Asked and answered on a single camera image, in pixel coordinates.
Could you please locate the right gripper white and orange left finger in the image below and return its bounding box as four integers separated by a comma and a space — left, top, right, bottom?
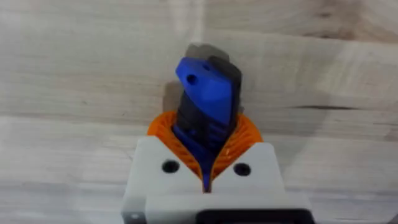
121, 111, 206, 215

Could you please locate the right gripper white and orange right finger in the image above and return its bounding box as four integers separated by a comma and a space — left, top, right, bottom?
207, 113, 287, 197

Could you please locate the blue electric screwdriver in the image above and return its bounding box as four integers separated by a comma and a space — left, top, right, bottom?
171, 56, 243, 194

